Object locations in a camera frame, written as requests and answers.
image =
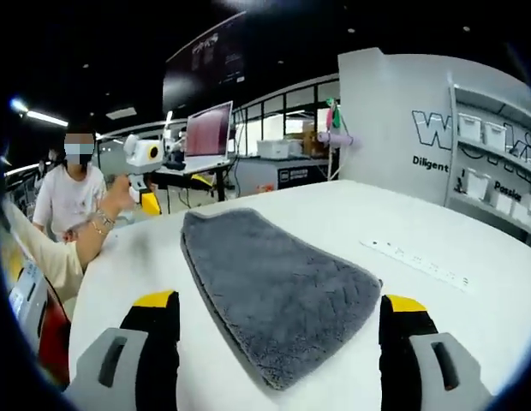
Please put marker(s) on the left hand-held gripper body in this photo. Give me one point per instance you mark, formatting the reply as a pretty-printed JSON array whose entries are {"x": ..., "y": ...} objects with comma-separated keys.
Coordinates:
[{"x": 141, "y": 150}]

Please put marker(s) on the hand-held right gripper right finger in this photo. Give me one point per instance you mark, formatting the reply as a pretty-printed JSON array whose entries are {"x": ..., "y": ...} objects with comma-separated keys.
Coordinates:
[{"x": 402, "y": 342}]

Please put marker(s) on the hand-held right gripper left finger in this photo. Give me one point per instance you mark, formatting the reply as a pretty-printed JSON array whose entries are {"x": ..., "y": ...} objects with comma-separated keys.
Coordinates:
[{"x": 154, "y": 342}]

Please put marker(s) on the grey towel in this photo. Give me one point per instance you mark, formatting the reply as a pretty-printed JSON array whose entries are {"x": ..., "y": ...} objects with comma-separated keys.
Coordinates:
[{"x": 270, "y": 282}]

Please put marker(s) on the person's left hand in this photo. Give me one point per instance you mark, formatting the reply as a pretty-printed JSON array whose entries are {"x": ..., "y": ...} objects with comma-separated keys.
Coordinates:
[{"x": 117, "y": 194}]

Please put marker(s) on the standing desk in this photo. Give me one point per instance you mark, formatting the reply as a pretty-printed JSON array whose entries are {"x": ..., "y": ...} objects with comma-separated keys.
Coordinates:
[{"x": 192, "y": 164}]

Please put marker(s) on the ceiling air vent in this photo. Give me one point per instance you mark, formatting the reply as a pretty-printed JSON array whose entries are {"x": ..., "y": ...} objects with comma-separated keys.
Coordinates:
[{"x": 120, "y": 113}]

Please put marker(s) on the computer monitor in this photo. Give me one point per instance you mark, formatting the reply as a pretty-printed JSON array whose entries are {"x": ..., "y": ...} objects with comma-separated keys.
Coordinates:
[{"x": 207, "y": 130}]

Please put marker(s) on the counter with dark front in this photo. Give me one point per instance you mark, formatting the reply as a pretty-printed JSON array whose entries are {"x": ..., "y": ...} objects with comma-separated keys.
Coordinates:
[{"x": 257, "y": 180}]

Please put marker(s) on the white storage crate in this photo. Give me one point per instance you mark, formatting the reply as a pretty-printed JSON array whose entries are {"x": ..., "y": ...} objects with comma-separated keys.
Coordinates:
[{"x": 274, "y": 148}]

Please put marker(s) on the white table socket strip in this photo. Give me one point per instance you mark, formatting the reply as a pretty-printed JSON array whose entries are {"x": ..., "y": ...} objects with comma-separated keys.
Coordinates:
[{"x": 419, "y": 263}]

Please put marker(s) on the person's red garment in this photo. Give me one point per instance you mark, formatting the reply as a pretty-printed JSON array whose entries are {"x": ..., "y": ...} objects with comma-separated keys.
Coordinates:
[{"x": 55, "y": 342}]

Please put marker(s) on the ceiling light strip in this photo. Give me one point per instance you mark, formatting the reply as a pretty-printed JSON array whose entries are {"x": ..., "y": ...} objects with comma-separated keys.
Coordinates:
[{"x": 47, "y": 118}]

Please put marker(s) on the dark hanging banner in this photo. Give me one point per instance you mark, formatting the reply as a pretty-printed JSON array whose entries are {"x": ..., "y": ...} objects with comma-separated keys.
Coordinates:
[{"x": 205, "y": 60}]

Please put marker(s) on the brown cardboard box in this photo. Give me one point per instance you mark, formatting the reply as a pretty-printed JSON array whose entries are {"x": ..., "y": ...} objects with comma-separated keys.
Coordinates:
[{"x": 310, "y": 141}]

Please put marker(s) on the white worn chest device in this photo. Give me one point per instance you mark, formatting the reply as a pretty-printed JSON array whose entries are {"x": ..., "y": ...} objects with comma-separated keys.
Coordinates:
[{"x": 25, "y": 295}]

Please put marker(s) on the white table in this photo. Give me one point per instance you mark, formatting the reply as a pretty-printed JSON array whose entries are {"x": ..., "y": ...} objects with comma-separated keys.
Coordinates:
[{"x": 334, "y": 214}]

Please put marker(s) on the purple roll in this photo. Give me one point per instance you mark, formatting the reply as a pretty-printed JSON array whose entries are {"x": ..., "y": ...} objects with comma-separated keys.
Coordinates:
[{"x": 338, "y": 140}]

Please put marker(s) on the red green hanging ribbon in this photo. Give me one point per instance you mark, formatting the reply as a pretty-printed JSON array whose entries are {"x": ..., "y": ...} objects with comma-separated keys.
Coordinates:
[{"x": 334, "y": 113}]

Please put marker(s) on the grey metal shelf rack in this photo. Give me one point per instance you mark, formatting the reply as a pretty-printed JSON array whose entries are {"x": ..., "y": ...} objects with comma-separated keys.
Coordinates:
[{"x": 496, "y": 100}]

